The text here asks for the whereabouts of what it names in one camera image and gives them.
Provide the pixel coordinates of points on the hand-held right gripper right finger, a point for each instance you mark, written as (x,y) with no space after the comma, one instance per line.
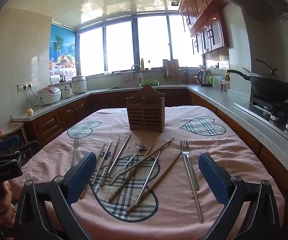
(214,177)

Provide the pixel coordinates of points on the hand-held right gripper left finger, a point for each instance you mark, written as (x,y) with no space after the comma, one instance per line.
(84,172)

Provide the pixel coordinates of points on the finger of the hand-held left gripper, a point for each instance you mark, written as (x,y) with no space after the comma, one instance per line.
(30,150)
(8,142)

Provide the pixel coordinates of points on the wooden chopstick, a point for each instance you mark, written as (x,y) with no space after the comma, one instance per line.
(101,150)
(134,170)
(164,171)
(156,150)
(111,158)

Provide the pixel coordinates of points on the metal spoon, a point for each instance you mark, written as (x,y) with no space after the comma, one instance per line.
(141,148)

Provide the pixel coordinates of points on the wooden utensil holder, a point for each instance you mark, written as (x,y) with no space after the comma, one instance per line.
(145,115)

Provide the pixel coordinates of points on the person's left hand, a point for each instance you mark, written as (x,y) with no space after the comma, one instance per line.
(5,210)

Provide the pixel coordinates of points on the large metal fork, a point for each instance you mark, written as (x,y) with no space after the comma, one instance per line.
(191,171)

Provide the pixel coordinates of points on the small metal fork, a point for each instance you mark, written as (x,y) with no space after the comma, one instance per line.
(76,145)

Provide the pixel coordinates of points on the yellow apple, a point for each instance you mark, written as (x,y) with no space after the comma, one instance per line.
(30,111)

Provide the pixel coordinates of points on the pink plaid-heart tablecloth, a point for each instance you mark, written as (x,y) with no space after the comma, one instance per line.
(174,205)

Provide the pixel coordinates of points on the red and white rice cooker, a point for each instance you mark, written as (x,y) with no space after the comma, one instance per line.
(49,95)

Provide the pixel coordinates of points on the small white cooker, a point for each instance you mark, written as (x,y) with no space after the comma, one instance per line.
(66,93)

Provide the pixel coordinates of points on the paper towel roll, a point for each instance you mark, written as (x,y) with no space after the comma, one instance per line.
(55,79)

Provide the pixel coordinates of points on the grey kitchen countertop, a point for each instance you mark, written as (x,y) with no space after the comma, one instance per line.
(209,97)

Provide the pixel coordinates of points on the white electric cooker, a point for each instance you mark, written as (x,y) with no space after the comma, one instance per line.
(79,85)

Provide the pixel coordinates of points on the gas stove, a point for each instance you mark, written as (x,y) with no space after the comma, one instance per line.
(271,107)

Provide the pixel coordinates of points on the spice jar set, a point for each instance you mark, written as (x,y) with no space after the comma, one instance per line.
(224,86)

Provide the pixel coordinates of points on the kitchen sink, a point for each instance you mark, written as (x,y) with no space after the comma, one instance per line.
(124,87)

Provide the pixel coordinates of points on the white plastic container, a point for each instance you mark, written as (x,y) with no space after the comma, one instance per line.
(218,80)

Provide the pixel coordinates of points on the green cup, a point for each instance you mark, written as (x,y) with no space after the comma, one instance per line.
(212,80)

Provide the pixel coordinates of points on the steel electric kettle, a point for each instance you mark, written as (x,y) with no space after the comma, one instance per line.
(204,78)

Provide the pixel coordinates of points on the yellow-lidded jar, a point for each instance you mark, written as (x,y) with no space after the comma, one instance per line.
(227,76)

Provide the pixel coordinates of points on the black wok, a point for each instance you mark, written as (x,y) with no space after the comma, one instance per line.
(271,90)

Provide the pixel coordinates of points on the metal dish rack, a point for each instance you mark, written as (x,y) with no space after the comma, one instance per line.
(174,80)

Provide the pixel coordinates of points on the hanging dish cloth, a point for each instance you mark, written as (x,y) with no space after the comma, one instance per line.
(128,76)

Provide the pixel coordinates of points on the dark knife block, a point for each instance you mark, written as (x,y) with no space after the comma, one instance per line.
(187,74)

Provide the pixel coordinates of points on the green basin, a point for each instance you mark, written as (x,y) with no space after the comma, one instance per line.
(149,83)

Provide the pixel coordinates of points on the chrome faucet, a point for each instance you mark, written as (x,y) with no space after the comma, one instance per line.
(140,73)

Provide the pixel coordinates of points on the wok lid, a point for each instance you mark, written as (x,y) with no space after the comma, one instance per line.
(269,76)

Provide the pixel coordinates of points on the wooden knife rack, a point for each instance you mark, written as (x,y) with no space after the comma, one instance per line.
(170,67)

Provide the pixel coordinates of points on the yellow bottle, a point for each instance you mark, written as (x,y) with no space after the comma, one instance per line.
(142,65)

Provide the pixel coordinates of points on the kitchen window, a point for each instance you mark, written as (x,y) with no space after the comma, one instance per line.
(119,47)

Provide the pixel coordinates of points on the wooden upper cabinets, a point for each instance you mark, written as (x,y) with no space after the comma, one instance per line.
(209,32)

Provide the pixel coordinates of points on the wall power outlet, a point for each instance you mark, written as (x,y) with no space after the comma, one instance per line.
(25,86)

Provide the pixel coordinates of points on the palm tree wall poster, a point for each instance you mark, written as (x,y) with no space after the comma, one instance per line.
(61,45)

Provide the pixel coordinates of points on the wall plug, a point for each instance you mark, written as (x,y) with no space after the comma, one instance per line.
(216,66)

